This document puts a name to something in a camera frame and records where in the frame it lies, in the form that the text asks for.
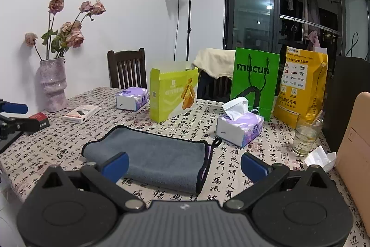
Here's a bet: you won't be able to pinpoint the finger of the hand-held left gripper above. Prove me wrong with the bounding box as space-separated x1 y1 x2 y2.
0 101 29 115
0 115 39 138

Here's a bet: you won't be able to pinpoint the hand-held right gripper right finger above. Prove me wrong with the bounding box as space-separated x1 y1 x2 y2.
224 152 337 212

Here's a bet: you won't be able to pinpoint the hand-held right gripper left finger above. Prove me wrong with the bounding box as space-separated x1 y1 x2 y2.
35 152 146 212

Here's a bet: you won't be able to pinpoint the grey towel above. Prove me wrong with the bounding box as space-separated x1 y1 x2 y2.
81 125 222 194

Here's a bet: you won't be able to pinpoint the red and black box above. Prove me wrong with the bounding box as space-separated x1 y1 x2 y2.
29 112 50 129

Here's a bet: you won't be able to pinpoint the purple white tissue pack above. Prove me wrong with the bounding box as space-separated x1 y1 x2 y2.
116 87 150 111
217 97 265 148

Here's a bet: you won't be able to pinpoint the pink speckled ceramic vase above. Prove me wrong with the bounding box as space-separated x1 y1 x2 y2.
35 57 69 113

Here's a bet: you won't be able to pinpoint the clear drinking glass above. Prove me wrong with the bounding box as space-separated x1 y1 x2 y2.
292 113 323 156

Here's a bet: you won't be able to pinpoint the small white flat box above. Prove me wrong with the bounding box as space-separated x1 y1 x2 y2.
63 105 100 124

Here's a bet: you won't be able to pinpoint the crumpled white tissue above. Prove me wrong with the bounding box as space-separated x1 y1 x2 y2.
305 146 337 172

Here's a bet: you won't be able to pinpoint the green paper bag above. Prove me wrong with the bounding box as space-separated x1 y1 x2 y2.
230 47 281 122

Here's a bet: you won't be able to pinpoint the dark wooden chair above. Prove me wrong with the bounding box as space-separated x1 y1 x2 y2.
107 48 147 89
198 68 233 101

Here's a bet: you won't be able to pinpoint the yellow paper bag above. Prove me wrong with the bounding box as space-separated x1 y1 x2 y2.
273 46 329 129

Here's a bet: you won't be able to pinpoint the dried pink roses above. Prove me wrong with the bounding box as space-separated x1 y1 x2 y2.
25 0 106 61

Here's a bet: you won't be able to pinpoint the yellow-green cardboard box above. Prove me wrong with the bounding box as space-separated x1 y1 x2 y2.
149 60 200 123

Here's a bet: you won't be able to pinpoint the peach flat panel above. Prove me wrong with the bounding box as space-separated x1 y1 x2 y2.
335 91 370 217

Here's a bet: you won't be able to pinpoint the cream cloth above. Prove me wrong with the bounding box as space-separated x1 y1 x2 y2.
193 48 236 80

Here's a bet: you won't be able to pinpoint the pink hanging garment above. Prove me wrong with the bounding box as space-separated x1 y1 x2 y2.
307 31 321 51

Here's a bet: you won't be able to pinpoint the white hanging garment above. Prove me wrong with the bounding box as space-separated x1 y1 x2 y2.
301 0 310 41

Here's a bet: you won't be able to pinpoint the black framed glass door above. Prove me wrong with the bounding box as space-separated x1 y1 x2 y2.
223 0 370 59

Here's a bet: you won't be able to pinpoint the grey hanging garment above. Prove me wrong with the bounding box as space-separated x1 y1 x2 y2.
309 0 321 31

